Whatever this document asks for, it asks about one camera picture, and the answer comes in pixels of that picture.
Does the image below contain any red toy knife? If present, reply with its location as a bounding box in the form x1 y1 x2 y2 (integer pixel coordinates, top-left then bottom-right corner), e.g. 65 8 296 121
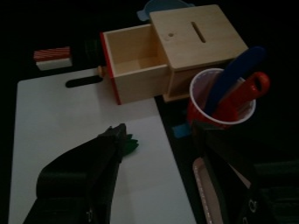
212 71 272 122

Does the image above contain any red plastic cup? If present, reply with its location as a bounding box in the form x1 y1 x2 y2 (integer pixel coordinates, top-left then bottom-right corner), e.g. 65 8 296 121
186 67 258 130

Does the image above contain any small blue flat piece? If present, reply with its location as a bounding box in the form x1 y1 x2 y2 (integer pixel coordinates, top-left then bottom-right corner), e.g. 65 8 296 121
172 122 192 138

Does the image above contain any toy carrot piece with leaves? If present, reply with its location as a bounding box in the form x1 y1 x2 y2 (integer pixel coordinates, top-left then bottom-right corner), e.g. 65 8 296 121
117 132 140 157

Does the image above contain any red striped nigiri sushi toy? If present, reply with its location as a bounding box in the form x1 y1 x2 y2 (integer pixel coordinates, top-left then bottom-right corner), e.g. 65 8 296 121
32 45 73 72

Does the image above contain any blue toy utensil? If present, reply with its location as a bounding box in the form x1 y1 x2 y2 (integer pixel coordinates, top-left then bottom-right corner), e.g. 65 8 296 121
202 45 267 116

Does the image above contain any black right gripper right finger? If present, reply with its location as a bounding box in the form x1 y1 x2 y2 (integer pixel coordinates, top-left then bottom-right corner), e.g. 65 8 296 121
191 120 274 224

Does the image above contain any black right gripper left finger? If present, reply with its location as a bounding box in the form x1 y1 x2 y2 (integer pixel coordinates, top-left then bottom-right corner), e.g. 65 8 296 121
23 123 128 224

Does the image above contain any blue toy pot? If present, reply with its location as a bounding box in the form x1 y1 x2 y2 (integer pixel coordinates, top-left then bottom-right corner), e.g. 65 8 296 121
136 0 196 22

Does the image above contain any wooden box with slot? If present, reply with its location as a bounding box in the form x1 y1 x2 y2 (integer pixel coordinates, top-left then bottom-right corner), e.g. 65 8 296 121
149 3 250 103

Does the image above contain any wooden drawer with red front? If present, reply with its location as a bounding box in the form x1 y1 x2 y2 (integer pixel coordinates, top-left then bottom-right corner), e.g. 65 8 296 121
97 24 172 106

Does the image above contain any white cutting board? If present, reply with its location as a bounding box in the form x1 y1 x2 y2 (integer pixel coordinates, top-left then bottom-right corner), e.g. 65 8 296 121
8 68 198 224

